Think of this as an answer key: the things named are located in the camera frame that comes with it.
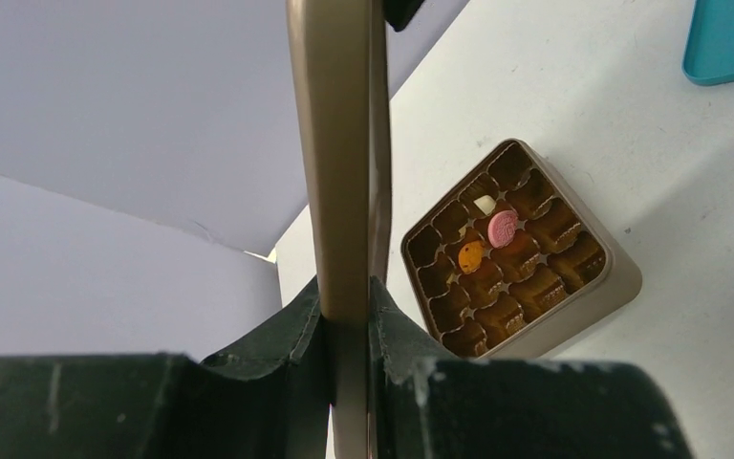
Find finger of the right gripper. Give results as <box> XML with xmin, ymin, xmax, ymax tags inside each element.
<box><xmin>382</xmin><ymin>0</ymin><xmax>424</xmax><ymax>33</ymax></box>

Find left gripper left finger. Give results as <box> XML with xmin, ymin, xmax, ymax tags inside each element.
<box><xmin>0</xmin><ymin>281</ymin><xmax>331</xmax><ymax>458</ymax></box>

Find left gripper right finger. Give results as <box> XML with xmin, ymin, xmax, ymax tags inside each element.
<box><xmin>368</xmin><ymin>278</ymin><xmax>693</xmax><ymax>458</ymax></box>

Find brown tin lid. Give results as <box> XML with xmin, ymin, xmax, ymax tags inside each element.
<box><xmin>287</xmin><ymin>1</ymin><xmax>392</xmax><ymax>458</ymax></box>

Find orange round cookie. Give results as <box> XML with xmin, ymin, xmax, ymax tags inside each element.
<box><xmin>458</xmin><ymin>240</ymin><xmax>486</xmax><ymax>274</ymax></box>

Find gold cookie tin box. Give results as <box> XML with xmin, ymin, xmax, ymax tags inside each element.
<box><xmin>400</xmin><ymin>139</ymin><xmax>642</xmax><ymax>358</ymax></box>

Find pink round sandwich cookie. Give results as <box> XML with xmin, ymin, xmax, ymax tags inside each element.
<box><xmin>486</xmin><ymin>209</ymin><xmax>518</xmax><ymax>249</ymax></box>

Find white heart cookie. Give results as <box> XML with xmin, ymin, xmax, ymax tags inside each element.
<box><xmin>473</xmin><ymin>195</ymin><xmax>496</xmax><ymax>216</ymax></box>

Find teal plastic tray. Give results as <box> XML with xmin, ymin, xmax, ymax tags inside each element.
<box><xmin>681</xmin><ymin>0</ymin><xmax>734</xmax><ymax>86</ymax></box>

